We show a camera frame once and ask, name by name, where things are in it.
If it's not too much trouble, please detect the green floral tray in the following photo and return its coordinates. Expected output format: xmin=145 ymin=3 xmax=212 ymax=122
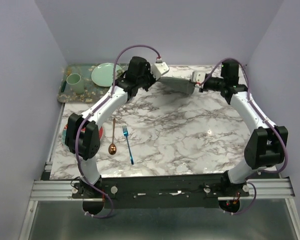
xmin=57 ymin=63 xmax=110 ymax=103

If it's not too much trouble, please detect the mint green cup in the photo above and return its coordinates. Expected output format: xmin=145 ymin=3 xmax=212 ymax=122
xmin=66 ymin=73 xmax=84 ymax=94

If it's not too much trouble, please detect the aluminium frame rail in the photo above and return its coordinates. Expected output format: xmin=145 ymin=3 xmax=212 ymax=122
xmin=30 ymin=178 xmax=295 ymax=201

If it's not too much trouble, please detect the copper spoon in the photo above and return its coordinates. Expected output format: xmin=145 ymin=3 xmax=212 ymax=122
xmin=108 ymin=118 xmax=117 ymax=155

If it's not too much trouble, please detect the blue metal fork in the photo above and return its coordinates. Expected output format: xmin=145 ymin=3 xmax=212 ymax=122
xmin=122 ymin=125 xmax=134 ymax=165

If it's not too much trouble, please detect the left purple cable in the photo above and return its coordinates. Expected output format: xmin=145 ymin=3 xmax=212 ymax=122
xmin=74 ymin=44 xmax=163 ymax=219

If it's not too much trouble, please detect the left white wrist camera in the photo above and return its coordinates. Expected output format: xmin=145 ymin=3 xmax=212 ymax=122
xmin=150 ymin=62 xmax=170 ymax=80

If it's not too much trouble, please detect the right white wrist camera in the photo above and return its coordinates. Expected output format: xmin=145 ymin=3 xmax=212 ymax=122
xmin=190 ymin=70 xmax=206 ymax=88

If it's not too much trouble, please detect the mint green plate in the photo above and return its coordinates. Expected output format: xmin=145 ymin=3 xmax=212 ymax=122
xmin=91 ymin=63 xmax=114 ymax=88

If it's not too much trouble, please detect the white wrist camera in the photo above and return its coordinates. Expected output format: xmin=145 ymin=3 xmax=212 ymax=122
xmin=190 ymin=70 xmax=206 ymax=88
xmin=150 ymin=62 xmax=170 ymax=80

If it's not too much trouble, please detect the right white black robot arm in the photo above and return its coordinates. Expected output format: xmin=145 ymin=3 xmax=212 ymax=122
xmin=192 ymin=58 xmax=288 ymax=196

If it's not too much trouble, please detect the dark grey cloth napkin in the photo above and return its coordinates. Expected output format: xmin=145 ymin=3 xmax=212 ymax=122
xmin=158 ymin=76 xmax=195 ymax=95

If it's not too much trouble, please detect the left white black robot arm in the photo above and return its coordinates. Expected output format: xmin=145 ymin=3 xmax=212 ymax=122
xmin=65 ymin=56 xmax=156 ymax=198

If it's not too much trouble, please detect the red blue floral plate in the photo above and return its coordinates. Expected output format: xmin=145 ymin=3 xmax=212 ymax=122
xmin=61 ymin=124 xmax=104 ymax=146

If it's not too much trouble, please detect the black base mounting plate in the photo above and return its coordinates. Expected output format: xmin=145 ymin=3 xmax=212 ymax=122
xmin=72 ymin=173 xmax=249 ymax=209

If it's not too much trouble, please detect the green handled utensil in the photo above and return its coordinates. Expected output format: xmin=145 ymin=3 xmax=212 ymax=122
xmin=60 ymin=81 xmax=67 ymax=93

